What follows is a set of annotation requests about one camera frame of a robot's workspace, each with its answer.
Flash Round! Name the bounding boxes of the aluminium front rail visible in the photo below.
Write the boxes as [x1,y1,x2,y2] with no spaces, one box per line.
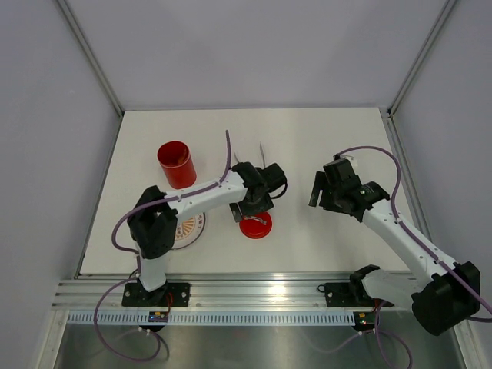
[52,273,349,311]

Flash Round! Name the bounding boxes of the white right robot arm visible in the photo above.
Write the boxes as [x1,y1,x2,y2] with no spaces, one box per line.
[309,158,480,336]

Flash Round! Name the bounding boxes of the aluminium frame post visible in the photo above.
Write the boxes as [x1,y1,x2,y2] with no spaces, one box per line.
[387,0,460,118]
[54,0,125,121]

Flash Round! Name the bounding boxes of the stainless steel tongs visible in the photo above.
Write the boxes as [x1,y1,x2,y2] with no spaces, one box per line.
[233,141,267,168]

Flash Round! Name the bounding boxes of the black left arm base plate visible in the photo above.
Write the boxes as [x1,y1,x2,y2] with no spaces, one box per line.
[121,282,191,308]

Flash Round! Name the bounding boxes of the orange fried chicken wing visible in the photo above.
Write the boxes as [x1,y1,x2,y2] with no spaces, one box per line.
[169,151,189,167]

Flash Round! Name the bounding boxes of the red round lid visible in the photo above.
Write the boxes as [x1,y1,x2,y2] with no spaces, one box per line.
[239,212,273,239]

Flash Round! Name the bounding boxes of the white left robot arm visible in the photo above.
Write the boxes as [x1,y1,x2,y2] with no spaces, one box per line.
[127,162,288,306]

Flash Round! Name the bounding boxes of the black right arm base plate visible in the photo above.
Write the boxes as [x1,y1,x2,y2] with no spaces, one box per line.
[317,282,381,309]

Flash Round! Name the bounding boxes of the aluminium left frame post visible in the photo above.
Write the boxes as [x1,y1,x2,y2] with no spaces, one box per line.
[54,0,125,121]

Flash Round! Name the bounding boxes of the aluminium rail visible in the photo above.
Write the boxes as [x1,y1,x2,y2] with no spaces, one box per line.
[52,273,349,311]
[378,108,432,241]

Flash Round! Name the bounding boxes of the white plate with red print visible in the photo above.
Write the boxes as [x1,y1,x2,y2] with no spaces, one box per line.
[171,213,207,251]

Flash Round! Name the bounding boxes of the red cylindrical lunch container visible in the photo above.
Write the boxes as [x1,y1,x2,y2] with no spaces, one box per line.
[157,141,197,189]

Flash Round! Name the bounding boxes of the aluminium right side rail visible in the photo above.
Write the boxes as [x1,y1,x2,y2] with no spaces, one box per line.
[378,108,432,241]

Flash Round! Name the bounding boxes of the aluminium right frame post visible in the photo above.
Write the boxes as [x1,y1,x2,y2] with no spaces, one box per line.
[387,0,460,118]

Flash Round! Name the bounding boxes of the white slotted cable duct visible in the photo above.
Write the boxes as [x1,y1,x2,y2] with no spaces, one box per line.
[68,311,355,327]

